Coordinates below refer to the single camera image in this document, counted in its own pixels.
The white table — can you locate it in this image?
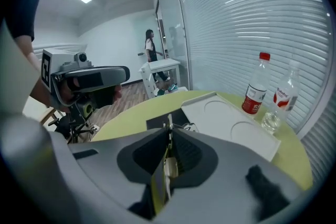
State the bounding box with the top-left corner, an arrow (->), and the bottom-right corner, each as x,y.
138,58 -> 182,99

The person's left forearm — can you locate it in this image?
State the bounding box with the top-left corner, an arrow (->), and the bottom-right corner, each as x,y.
14,34 -> 62,113

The glass partition with blinds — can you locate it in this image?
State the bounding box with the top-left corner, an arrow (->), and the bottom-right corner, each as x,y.
156,0 -> 335,140

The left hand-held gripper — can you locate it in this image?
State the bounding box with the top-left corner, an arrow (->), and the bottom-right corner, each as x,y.
41,48 -> 131,124

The wooden chair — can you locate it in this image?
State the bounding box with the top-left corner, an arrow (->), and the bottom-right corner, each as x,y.
22,95 -> 66,127

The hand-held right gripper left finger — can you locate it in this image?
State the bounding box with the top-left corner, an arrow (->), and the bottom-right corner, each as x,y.
68,127 -> 169,210

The person's dark shirt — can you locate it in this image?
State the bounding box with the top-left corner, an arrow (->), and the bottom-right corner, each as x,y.
4,0 -> 43,42

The red-capped plastic bottle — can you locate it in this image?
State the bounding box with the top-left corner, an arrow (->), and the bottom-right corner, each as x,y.
241,51 -> 271,116

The person's left hand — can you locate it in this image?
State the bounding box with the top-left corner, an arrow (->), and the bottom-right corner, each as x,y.
58,83 -> 123,109

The green round desk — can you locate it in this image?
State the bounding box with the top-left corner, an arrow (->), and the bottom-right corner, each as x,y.
90,90 -> 314,191

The white shallow box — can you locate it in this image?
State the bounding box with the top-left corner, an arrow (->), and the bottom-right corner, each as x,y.
181,92 -> 282,163

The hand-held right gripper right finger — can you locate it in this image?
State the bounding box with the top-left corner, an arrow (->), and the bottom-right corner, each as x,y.
167,128 -> 313,221

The black office chair base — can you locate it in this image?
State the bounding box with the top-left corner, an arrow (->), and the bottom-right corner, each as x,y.
54,112 -> 101,144

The clear bottle red-white label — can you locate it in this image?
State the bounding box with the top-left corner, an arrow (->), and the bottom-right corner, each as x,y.
260,59 -> 300,136

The white teal object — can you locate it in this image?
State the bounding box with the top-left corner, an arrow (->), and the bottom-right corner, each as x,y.
156,82 -> 188,98

